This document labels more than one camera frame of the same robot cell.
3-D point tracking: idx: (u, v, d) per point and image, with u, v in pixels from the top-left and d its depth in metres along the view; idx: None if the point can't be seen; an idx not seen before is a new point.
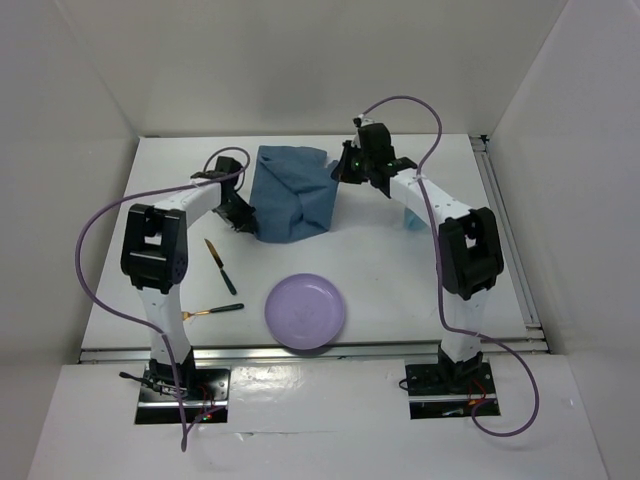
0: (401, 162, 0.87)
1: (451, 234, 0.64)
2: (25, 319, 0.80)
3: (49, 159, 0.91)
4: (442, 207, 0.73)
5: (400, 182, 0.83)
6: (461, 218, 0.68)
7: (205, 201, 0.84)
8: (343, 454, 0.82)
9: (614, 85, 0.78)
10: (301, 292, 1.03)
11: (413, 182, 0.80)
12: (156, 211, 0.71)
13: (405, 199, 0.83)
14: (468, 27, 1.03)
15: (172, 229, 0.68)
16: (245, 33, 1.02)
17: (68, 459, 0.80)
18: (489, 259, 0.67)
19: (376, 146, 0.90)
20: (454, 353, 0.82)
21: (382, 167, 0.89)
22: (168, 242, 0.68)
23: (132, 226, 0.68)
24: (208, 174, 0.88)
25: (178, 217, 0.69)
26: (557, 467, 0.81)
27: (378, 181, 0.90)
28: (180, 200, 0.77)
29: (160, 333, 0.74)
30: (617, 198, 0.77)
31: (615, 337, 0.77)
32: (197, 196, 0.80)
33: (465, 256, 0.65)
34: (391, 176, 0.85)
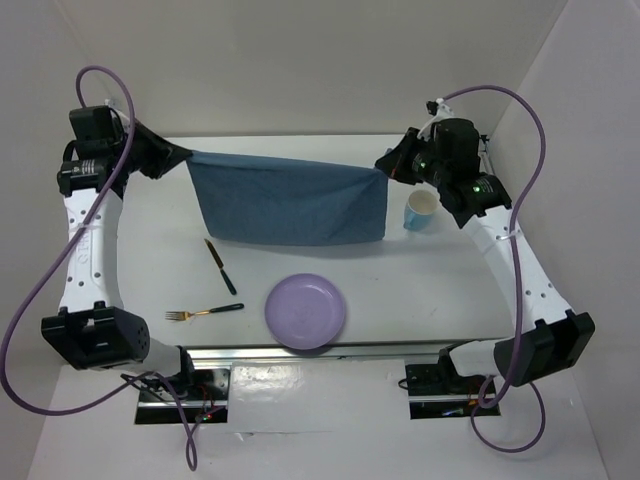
0: (492, 191, 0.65)
1: (542, 344, 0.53)
2: (24, 321, 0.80)
3: (48, 162, 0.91)
4: (534, 295, 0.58)
5: (482, 228, 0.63)
6: (552, 322, 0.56)
7: (110, 237, 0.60)
8: (342, 454, 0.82)
9: (614, 85, 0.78)
10: (301, 292, 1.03)
11: (505, 240, 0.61)
12: (77, 313, 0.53)
13: (479, 243, 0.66)
14: (467, 26, 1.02)
15: (115, 334, 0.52)
16: (244, 34, 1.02)
17: (68, 458, 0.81)
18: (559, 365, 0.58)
19: (461, 156, 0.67)
20: (462, 369, 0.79)
21: (463, 190, 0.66)
22: (121, 343, 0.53)
23: (63, 345, 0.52)
24: (80, 171, 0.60)
25: (112, 316, 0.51)
26: (557, 467, 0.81)
27: (454, 205, 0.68)
28: (90, 275, 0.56)
29: (153, 373, 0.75)
30: (618, 199, 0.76)
31: (615, 339, 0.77)
32: (100, 249, 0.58)
33: (543, 365, 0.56)
34: (475, 216, 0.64)
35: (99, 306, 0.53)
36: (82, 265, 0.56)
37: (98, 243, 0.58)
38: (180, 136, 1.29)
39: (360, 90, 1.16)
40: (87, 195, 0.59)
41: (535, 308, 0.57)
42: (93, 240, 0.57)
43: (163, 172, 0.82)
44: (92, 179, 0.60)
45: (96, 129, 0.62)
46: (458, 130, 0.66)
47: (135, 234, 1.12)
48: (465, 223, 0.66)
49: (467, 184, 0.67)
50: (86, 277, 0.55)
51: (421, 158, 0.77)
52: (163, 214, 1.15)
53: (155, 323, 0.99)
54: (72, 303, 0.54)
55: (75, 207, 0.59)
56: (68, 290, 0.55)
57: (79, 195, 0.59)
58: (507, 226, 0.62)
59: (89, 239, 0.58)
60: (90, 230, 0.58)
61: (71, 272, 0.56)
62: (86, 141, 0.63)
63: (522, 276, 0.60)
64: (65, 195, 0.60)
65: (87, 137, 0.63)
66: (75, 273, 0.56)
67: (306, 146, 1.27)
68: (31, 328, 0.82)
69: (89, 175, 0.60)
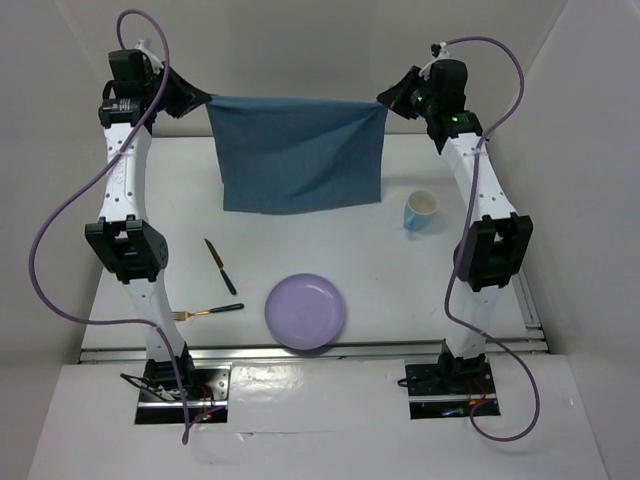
0: (469, 122, 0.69)
1: (482, 232, 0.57)
2: (26, 318, 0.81)
3: (50, 159, 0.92)
4: (486, 198, 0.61)
5: (455, 150, 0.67)
6: (497, 218, 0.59)
7: (141, 167, 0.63)
8: (342, 455, 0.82)
9: (612, 85, 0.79)
10: (301, 292, 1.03)
11: (469, 155, 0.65)
12: (113, 224, 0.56)
13: (452, 167, 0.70)
14: (467, 27, 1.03)
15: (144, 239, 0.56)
16: (246, 33, 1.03)
17: (68, 458, 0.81)
18: (506, 263, 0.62)
19: (449, 89, 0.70)
20: (456, 351, 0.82)
21: (444, 119, 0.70)
22: (147, 250, 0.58)
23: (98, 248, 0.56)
24: (118, 104, 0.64)
25: (142, 224, 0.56)
26: (557, 467, 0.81)
27: (435, 131, 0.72)
28: (124, 192, 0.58)
29: (153, 326, 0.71)
30: (617, 198, 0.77)
31: (614, 337, 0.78)
32: (133, 174, 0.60)
33: (485, 255, 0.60)
34: (450, 137, 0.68)
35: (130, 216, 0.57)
36: (117, 185, 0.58)
37: (133, 167, 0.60)
38: (180, 135, 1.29)
39: (361, 91, 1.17)
40: (123, 128, 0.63)
41: (485, 208, 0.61)
42: (128, 163, 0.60)
43: (184, 114, 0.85)
44: (128, 115, 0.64)
45: (130, 71, 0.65)
46: (451, 65, 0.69)
47: None
48: (442, 147, 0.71)
49: (449, 115, 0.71)
50: (121, 194, 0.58)
51: (416, 91, 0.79)
52: (164, 213, 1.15)
53: None
54: (109, 215, 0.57)
55: (113, 137, 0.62)
56: (105, 205, 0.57)
57: (116, 128, 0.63)
58: (475, 145, 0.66)
59: (124, 163, 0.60)
60: (125, 156, 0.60)
61: (107, 191, 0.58)
62: (121, 82, 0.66)
63: (479, 182, 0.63)
64: (104, 125, 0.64)
65: (122, 78, 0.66)
66: (111, 190, 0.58)
67: None
68: (32, 325, 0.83)
69: (125, 110, 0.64)
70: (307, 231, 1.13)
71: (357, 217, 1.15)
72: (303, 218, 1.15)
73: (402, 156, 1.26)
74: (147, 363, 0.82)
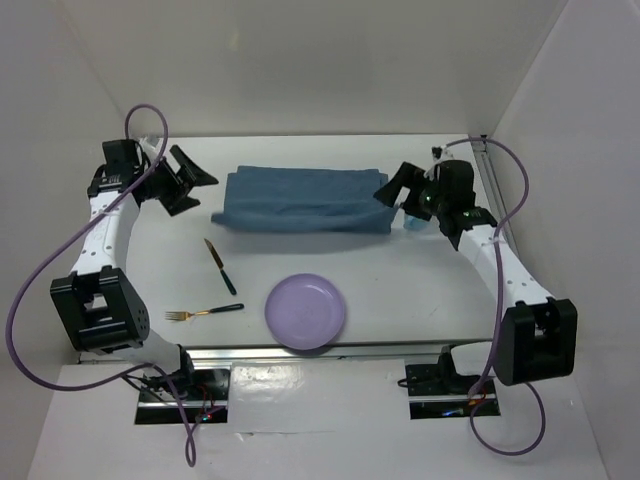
0: (480, 216, 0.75)
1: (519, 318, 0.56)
2: (26, 320, 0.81)
3: (50, 162, 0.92)
4: (515, 283, 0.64)
5: (472, 240, 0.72)
6: (533, 304, 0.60)
7: (123, 229, 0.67)
8: (342, 454, 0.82)
9: (614, 86, 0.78)
10: (301, 292, 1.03)
11: (489, 245, 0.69)
12: (84, 277, 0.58)
13: (471, 258, 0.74)
14: (467, 27, 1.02)
15: (119, 295, 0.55)
16: (244, 33, 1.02)
17: (68, 458, 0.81)
18: (554, 358, 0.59)
19: (457, 189, 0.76)
20: (462, 367, 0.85)
21: (455, 216, 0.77)
22: (121, 307, 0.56)
23: (65, 307, 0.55)
24: (105, 182, 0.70)
25: (118, 276, 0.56)
26: (557, 466, 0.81)
27: (449, 227, 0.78)
28: (101, 246, 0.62)
29: (153, 366, 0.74)
30: (617, 200, 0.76)
31: (614, 338, 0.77)
32: (114, 229, 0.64)
33: (529, 348, 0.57)
34: (465, 231, 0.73)
35: (106, 269, 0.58)
36: (96, 240, 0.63)
37: (114, 225, 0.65)
38: (179, 135, 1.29)
39: (360, 90, 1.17)
40: (109, 195, 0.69)
41: (517, 293, 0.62)
42: (110, 223, 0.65)
43: (175, 209, 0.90)
44: (116, 186, 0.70)
45: (123, 156, 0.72)
46: (457, 168, 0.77)
47: (137, 235, 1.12)
48: (459, 243, 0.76)
49: (461, 211, 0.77)
50: (98, 248, 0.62)
51: (425, 192, 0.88)
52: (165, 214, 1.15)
53: (155, 322, 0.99)
54: (82, 267, 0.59)
55: (98, 203, 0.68)
56: (81, 258, 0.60)
57: (103, 196, 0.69)
58: (492, 236, 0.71)
59: (107, 222, 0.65)
60: (109, 216, 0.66)
61: (86, 246, 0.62)
62: (113, 164, 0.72)
63: (505, 271, 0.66)
64: (90, 199, 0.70)
65: (114, 161, 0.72)
66: (89, 246, 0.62)
67: (306, 145, 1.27)
68: (32, 326, 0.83)
69: (114, 184, 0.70)
70: (307, 232, 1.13)
71: None
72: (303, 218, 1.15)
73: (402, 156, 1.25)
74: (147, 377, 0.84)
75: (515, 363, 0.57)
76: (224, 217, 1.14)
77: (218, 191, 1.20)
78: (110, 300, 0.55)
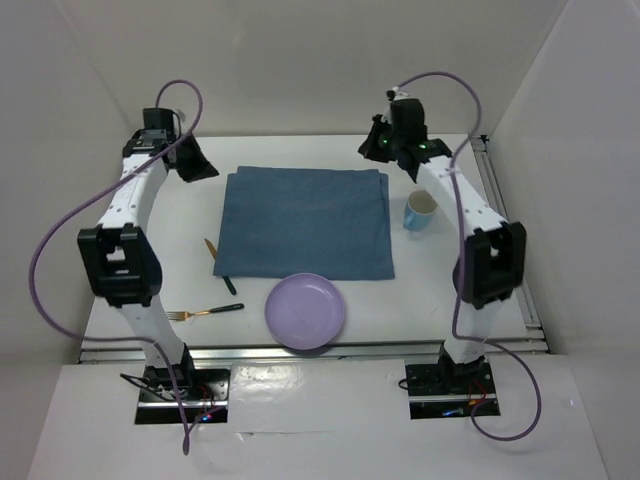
0: (436, 147, 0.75)
1: (477, 246, 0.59)
2: (26, 320, 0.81)
3: (52, 161, 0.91)
4: (472, 212, 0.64)
5: (429, 172, 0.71)
6: (489, 229, 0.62)
7: (150, 190, 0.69)
8: (342, 454, 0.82)
9: (614, 86, 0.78)
10: (301, 293, 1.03)
11: (446, 176, 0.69)
12: (106, 231, 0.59)
13: (432, 191, 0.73)
14: (468, 27, 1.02)
15: (139, 250, 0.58)
16: (245, 33, 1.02)
17: (67, 459, 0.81)
18: (507, 274, 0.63)
19: (409, 124, 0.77)
20: (458, 356, 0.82)
21: (411, 148, 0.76)
22: (139, 263, 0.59)
23: (88, 256, 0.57)
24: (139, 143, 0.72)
25: (138, 233, 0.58)
26: (556, 466, 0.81)
27: (408, 163, 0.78)
28: (127, 204, 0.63)
29: (153, 343, 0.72)
30: (618, 199, 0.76)
31: (614, 338, 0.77)
32: (141, 192, 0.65)
33: (485, 269, 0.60)
34: (422, 163, 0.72)
35: (128, 224, 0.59)
36: (124, 199, 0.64)
37: (142, 186, 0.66)
38: None
39: (361, 90, 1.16)
40: (141, 157, 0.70)
41: (474, 221, 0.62)
42: (138, 183, 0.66)
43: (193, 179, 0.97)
44: (148, 149, 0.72)
45: (160, 124, 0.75)
46: (406, 103, 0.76)
47: None
48: (416, 176, 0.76)
49: (417, 142, 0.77)
50: (124, 206, 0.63)
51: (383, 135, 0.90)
52: (164, 214, 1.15)
53: None
54: (108, 222, 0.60)
55: (130, 164, 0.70)
56: (107, 214, 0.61)
57: (133, 157, 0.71)
58: (447, 167, 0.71)
59: (135, 182, 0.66)
60: (138, 176, 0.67)
61: (113, 203, 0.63)
62: (150, 128, 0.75)
63: (463, 200, 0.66)
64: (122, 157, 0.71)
65: (151, 127, 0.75)
66: (116, 202, 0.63)
67: (306, 144, 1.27)
68: (32, 325, 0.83)
69: (147, 147, 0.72)
70: (307, 231, 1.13)
71: (357, 218, 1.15)
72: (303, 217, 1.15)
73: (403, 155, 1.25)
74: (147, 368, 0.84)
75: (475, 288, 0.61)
76: (224, 216, 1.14)
77: (218, 191, 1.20)
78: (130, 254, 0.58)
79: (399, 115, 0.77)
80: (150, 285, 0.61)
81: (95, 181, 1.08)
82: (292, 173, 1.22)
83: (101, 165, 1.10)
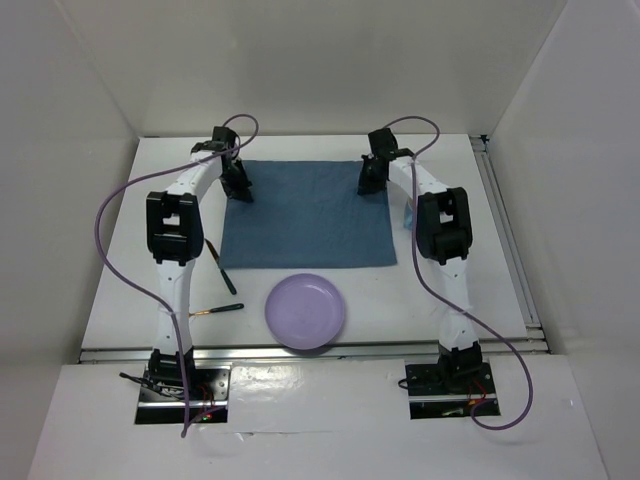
0: (402, 150, 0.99)
1: (429, 205, 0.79)
2: (26, 320, 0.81)
3: (52, 161, 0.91)
4: (425, 186, 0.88)
5: (396, 166, 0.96)
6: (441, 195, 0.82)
7: (207, 179, 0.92)
8: (342, 454, 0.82)
9: (615, 85, 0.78)
10: (301, 293, 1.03)
11: (406, 166, 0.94)
12: (170, 197, 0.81)
13: (399, 180, 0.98)
14: (468, 27, 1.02)
15: (190, 212, 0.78)
16: (246, 33, 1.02)
17: (67, 459, 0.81)
18: (458, 232, 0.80)
19: (380, 142, 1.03)
20: (448, 341, 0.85)
21: (381, 153, 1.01)
22: (186, 223, 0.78)
23: (150, 211, 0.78)
24: (206, 144, 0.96)
25: (192, 200, 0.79)
26: (556, 467, 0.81)
27: (382, 166, 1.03)
28: (188, 182, 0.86)
29: (171, 311, 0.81)
30: (618, 199, 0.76)
31: (614, 338, 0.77)
32: (198, 175, 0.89)
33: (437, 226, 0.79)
34: (391, 161, 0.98)
35: (186, 193, 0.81)
36: (186, 178, 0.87)
37: (201, 171, 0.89)
38: (179, 135, 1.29)
39: (360, 89, 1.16)
40: (204, 152, 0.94)
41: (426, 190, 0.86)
42: (200, 168, 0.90)
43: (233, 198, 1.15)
44: (210, 148, 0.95)
45: (225, 137, 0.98)
46: (378, 133, 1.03)
47: (137, 235, 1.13)
48: (390, 174, 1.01)
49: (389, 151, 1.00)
50: (186, 182, 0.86)
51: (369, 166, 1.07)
52: None
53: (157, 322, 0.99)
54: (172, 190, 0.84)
55: (198, 154, 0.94)
56: (173, 185, 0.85)
57: (200, 151, 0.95)
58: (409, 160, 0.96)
59: (198, 167, 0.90)
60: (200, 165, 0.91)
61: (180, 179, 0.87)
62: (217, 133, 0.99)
63: (421, 180, 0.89)
64: (191, 150, 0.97)
65: (217, 139, 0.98)
66: (182, 179, 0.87)
67: (307, 144, 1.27)
68: (33, 325, 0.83)
69: (210, 146, 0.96)
70: (308, 230, 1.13)
71: (357, 217, 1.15)
72: (303, 217, 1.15)
73: None
74: (150, 360, 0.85)
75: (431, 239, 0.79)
76: (224, 216, 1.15)
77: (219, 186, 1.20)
78: (181, 215, 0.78)
79: (375, 141, 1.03)
80: (192, 244, 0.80)
81: (95, 182, 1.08)
82: (292, 172, 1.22)
83: (101, 166, 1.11)
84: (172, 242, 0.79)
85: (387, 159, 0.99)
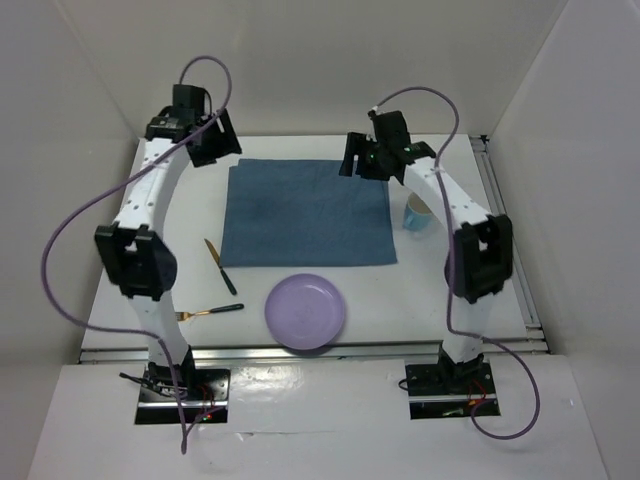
0: (419, 147, 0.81)
1: (466, 242, 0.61)
2: (26, 320, 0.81)
3: (52, 161, 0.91)
4: (458, 209, 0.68)
5: (415, 173, 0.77)
6: (476, 223, 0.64)
7: (170, 180, 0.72)
8: (343, 454, 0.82)
9: (614, 85, 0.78)
10: (301, 293, 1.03)
11: (430, 176, 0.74)
12: (124, 229, 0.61)
13: (419, 191, 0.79)
14: (468, 28, 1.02)
15: (150, 251, 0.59)
16: (245, 33, 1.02)
17: (66, 459, 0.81)
18: (498, 266, 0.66)
19: (389, 132, 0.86)
20: (456, 357, 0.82)
21: (396, 151, 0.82)
22: (147, 263, 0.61)
23: (104, 252, 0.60)
24: (165, 125, 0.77)
25: (151, 235, 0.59)
26: (557, 467, 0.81)
27: (393, 163, 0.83)
28: (144, 201, 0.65)
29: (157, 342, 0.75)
30: (618, 198, 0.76)
31: (614, 337, 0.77)
32: (159, 183, 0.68)
33: (475, 264, 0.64)
34: (408, 164, 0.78)
35: (144, 226, 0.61)
36: (141, 194, 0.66)
37: (161, 177, 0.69)
38: None
39: (360, 90, 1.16)
40: (161, 142, 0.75)
41: (459, 217, 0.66)
42: (157, 176, 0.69)
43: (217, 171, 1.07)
44: (171, 133, 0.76)
45: (189, 101, 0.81)
46: (386, 121, 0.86)
47: None
48: (404, 178, 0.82)
49: (400, 147, 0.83)
50: (141, 203, 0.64)
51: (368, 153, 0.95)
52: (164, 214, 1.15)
53: None
54: (124, 220, 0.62)
55: (151, 150, 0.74)
56: (124, 209, 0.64)
57: (157, 141, 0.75)
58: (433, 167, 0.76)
59: (154, 174, 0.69)
60: (157, 168, 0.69)
61: (131, 198, 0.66)
62: (180, 107, 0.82)
63: (448, 197, 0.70)
64: (146, 139, 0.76)
65: (181, 106, 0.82)
66: (134, 198, 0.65)
67: (307, 144, 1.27)
68: (33, 325, 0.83)
69: (171, 129, 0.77)
70: (308, 231, 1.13)
71: (357, 217, 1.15)
72: (303, 217, 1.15)
73: None
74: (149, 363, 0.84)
75: (466, 278, 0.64)
76: (224, 216, 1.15)
77: (220, 187, 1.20)
78: (140, 253, 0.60)
79: (384, 130, 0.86)
80: (163, 281, 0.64)
81: (95, 182, 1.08)
82: (293, 172, 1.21)
83: (101, 166, 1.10)
84: (138, 279, 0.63)
85: (404, 162, 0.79)
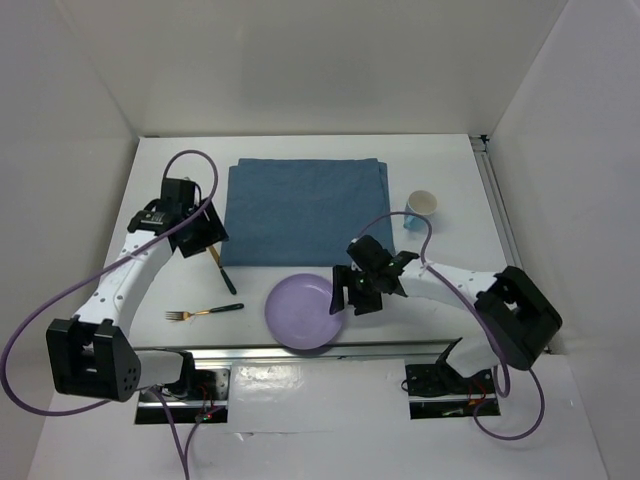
0: (402, 257, 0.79)
1: (490, 305, 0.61)
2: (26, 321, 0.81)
3: (52, 162, 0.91)
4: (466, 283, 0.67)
5: (413, 278, 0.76)
6: (489, 286, 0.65)
7: (147, 271, 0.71)
8: (342, 454, 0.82)
9: (615, 86, 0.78)
10: (300, 292, 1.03)
11: (424, 271, 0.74)
12: (84, 324, 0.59)
13: (420, 290, 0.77)
14: (468, 28, 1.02)
15: (107, 353, 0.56)
16: (245, 33, 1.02)
17: (66, 459, 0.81)
18: (543, 319, 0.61)
19: (371, 257, 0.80)
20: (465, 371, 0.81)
21: (384, 271, 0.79)
22: (102, 367, 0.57)
23: (57, 352, 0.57)
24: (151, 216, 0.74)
25: (111, 335, 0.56)
26: (556, 467, 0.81)
27: (389, 285, 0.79)
28: (113, 294, 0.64)
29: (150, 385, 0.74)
30: (619, 200, 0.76)
31: (614, 339, 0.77)
32: (133, 275, 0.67)
33: (518, 323, 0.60)
34: (402, 276, 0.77)
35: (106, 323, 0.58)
36: (111, 285, 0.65)
37: (136, 271, 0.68)
38: (180, 135, 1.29)
39: (360, 90, 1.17)
40: (145, 235, 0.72)
41: (474, 289, 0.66)
42: (134, 265, 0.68)
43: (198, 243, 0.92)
44: (155, 226, 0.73)
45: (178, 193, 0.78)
46: (364, 249, 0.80)
47: None
48: (407, 289, 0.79)
49: (386, 265, 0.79)
50: (109, 295, 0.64)
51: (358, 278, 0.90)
52: None
53: (155, 322, 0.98)
54: (86, 311, 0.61)
55: (130, 242, 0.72)
56: (90, 303, 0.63)
57: (140, 234, 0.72)
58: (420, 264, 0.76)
59: (131, 265, 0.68)
60: (135, 259, 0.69)
61: (99, 289, 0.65)
62: (167, 201, 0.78)
63: (454, 276, 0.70)
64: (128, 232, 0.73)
65: (169, 200, 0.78)
66: (103, 289, 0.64)
67: (307, 144, 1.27)
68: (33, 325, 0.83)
69: (156, 222, 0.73)
70: (307, 231, 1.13)
71: (357, 217, 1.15)
72: (303, 217, 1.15)
73: (404, 156, 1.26)
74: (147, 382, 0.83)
75: (521, 345, 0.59)
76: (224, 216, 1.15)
77: (220, 186, 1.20)
78: (98, 354, 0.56)
79: (366, 260, 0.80)
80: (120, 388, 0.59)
81: (95, 182, 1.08)
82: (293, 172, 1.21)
83: (101, 167, 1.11)
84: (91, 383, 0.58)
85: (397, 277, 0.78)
